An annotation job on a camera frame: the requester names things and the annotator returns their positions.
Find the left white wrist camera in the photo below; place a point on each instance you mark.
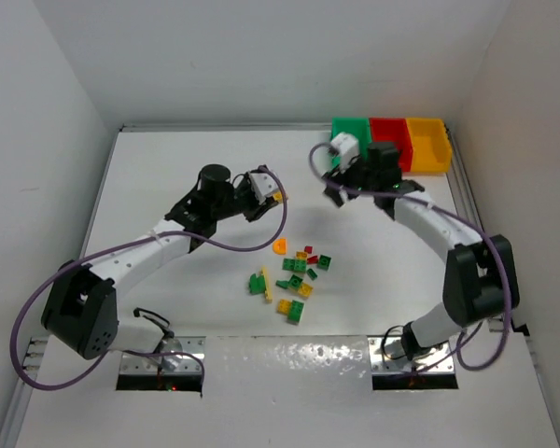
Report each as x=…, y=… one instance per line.
x=263, y=184

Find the long tan lego plate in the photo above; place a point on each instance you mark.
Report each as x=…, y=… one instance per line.
x=268, y=293

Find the yellow green lego block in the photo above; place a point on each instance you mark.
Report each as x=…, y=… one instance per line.
x=292, y=310

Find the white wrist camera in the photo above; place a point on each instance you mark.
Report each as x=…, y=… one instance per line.
x=343, y=150
x=263, y=184

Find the red storage bin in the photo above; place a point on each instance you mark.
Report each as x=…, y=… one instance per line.
x=397, y=132

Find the green square lego brick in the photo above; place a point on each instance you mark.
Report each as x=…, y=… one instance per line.
x=323, y=262

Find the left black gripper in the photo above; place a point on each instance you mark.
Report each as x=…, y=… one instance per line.
x=253, y=205

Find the green storage bin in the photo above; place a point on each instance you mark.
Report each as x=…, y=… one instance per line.
x=359, y=127

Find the green lego plate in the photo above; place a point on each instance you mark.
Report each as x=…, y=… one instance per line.
x=294, y=265

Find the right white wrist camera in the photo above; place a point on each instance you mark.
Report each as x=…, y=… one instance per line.
x=343, y=150

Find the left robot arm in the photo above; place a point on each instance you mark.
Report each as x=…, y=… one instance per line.
x=82, y=309

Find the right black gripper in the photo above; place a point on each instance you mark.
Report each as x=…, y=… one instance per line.
x=343, y=185

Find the yellow half-round lego brick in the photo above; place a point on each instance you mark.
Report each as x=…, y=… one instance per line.
x=280, y=246

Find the yellow storage bin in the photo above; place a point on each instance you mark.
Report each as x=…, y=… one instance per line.
x=432, y=150

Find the green arch lego piece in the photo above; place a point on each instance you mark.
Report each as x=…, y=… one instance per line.
x=256, y=284

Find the green and yellow lego stack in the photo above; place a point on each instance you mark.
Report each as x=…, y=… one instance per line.
x=298, y=285

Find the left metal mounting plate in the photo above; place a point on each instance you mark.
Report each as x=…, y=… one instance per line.
x=178, y=356

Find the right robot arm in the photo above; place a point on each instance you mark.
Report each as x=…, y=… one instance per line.
x=480, y=280

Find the small green lego slope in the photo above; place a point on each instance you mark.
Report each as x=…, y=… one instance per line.
x=312, y=274

